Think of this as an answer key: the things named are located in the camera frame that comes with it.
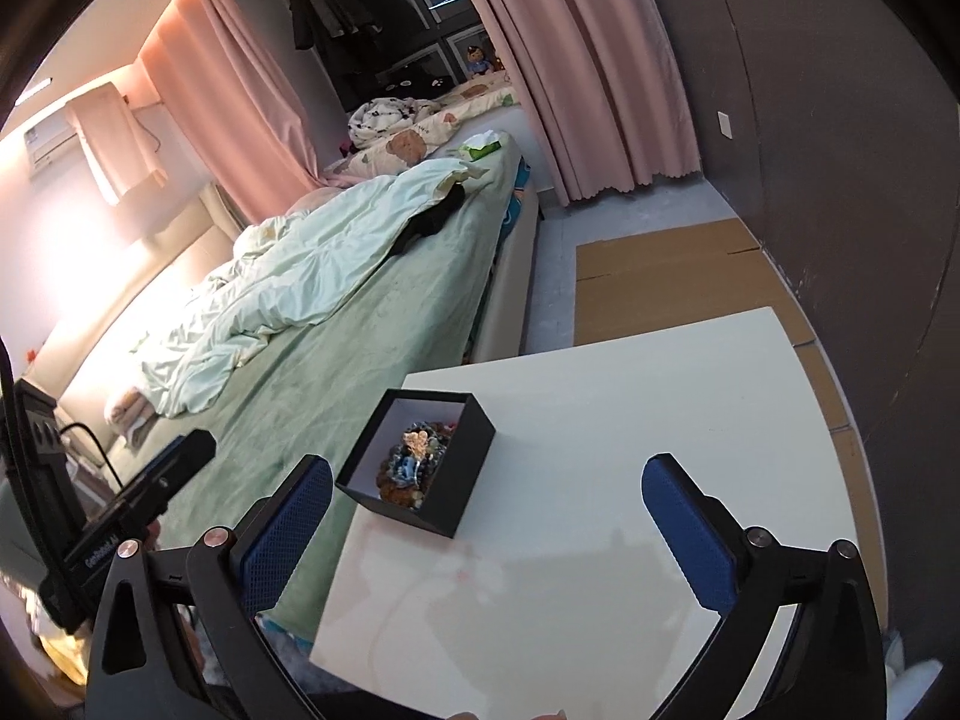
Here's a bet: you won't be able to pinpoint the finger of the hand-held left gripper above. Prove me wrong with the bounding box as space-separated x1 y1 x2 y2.
112 431 218 518

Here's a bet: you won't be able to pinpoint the plush toy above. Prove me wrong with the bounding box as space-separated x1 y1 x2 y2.
465 45 509 81

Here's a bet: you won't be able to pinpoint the bed with green sheet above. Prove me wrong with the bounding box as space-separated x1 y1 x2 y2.
0 82 542 661

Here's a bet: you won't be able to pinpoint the pink curtain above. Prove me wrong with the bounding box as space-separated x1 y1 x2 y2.
438 0 707 205
139 0 329 231

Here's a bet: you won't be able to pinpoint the bear print blanket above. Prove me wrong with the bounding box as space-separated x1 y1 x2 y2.
326 81 520 190

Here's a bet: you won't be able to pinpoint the white air conditioner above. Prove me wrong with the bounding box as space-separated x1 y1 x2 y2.
22 116 80 167

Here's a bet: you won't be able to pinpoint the black garment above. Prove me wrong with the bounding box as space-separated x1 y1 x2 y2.
390 184 468 257

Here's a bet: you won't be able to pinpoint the brown walnut bead bracelet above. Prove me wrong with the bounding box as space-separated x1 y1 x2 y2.
373 481 427 512

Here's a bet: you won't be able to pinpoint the dark hanging clothes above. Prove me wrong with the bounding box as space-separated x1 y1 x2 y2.
283 0 422 92

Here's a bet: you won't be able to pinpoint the light green duvet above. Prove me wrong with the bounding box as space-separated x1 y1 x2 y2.
139 157 488 419

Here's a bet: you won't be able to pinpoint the beige pillow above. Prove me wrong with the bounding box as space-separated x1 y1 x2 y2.
105 386 160 437

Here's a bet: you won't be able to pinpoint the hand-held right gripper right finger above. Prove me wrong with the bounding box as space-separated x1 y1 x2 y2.
641 454 890 720

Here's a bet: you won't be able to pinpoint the white black patterned quilt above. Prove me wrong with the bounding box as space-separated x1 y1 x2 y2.
348 95 445 149

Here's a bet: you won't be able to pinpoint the brown cardboard sheet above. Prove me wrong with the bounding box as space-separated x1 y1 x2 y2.
574 217 884 691

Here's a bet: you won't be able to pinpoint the dark grey bead bracelet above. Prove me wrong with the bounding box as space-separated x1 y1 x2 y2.
382 444 421 485

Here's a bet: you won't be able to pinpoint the black jewelry box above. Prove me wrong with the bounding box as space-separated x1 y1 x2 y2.
335 388 497 539

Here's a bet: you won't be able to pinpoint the green tissue pack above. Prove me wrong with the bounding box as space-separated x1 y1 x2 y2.
456 128 506 161

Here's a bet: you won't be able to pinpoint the pink towel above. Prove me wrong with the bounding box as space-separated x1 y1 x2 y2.
63 82 170 205

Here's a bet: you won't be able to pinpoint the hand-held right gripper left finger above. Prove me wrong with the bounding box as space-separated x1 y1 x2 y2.
88 454 335 720

